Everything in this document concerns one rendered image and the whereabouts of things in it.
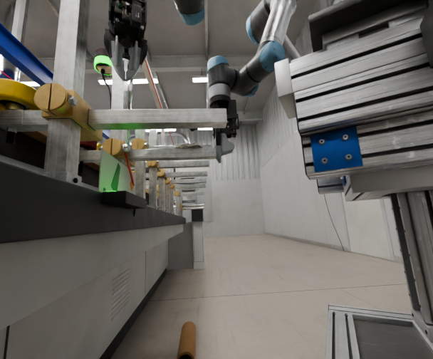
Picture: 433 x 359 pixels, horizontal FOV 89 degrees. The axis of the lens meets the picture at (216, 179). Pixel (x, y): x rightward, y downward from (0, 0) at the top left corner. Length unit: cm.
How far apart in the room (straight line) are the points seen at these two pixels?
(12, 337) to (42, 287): 34
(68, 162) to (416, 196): 78
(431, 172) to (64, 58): 76
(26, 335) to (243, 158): 964
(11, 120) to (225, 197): 922
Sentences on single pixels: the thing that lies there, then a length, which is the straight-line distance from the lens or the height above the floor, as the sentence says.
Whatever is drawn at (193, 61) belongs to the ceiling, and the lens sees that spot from 669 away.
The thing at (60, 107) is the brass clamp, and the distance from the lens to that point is 45.
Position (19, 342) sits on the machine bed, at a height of 38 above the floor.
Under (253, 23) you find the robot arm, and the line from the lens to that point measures 116.
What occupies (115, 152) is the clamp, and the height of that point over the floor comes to 83.
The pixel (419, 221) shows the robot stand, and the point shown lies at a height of 61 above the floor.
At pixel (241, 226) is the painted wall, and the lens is 961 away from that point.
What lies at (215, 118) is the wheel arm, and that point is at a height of 83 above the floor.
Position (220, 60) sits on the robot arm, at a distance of 83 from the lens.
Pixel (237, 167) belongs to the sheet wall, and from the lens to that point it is 989.
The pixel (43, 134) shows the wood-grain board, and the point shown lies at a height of 87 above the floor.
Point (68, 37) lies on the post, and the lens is 55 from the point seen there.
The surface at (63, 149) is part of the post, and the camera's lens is 45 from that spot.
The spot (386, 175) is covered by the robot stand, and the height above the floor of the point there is 71.
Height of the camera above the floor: 63
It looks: 11 degrees up
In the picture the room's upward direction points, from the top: 3 degrees counter-clockwise
